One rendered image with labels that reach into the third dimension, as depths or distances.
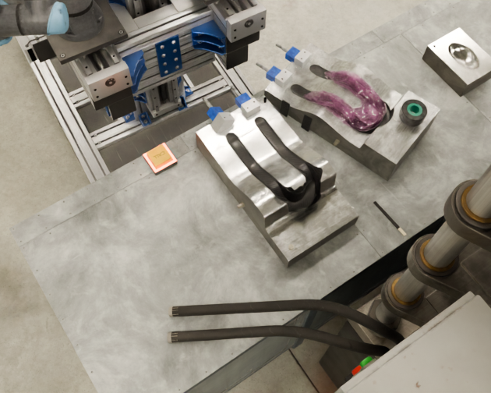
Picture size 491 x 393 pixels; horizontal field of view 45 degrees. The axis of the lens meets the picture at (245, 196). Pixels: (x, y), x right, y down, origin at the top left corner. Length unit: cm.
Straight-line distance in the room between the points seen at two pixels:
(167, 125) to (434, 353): 189
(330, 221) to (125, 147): 119
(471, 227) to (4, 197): 227
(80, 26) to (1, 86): 144
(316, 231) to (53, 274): 78
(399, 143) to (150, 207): 79
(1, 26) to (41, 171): 144
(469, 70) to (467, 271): 100
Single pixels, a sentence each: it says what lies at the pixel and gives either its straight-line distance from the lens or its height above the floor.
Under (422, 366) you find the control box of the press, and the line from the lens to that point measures 104.
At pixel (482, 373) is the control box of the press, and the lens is 107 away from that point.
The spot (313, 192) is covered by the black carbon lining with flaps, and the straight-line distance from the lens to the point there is 177.
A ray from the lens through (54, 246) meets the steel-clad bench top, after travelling 185.
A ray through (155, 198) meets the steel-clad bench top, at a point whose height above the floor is 80.
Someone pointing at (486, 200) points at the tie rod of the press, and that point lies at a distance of 103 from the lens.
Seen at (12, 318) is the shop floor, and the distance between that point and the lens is 269.
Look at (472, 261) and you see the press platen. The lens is 133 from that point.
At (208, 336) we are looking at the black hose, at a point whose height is 85.
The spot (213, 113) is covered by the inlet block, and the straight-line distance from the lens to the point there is 185.
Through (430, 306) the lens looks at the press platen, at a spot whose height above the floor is 104.
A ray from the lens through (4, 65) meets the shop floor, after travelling 336.
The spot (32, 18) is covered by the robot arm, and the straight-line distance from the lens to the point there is 156.
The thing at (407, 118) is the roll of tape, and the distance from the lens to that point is 190.
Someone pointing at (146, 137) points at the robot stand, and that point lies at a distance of 267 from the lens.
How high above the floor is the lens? 245
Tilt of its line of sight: 64 degrees down
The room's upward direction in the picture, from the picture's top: 2 degrees clockwise
